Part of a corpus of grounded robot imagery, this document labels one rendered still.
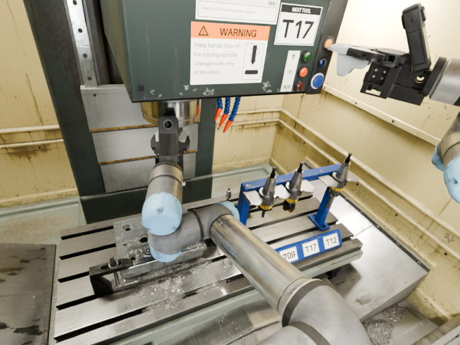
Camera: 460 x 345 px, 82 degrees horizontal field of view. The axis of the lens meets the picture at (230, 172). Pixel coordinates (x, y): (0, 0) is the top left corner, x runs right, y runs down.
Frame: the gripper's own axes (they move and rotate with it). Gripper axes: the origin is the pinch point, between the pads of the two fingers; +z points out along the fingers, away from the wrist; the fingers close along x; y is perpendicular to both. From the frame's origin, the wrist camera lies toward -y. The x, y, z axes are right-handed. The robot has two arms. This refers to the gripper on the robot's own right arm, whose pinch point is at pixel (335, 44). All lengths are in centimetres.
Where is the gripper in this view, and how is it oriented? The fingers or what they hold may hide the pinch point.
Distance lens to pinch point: 67.0
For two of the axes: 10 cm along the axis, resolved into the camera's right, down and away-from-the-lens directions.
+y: -1.0, 8.2, 5.7
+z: -8.1, -4.0, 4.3
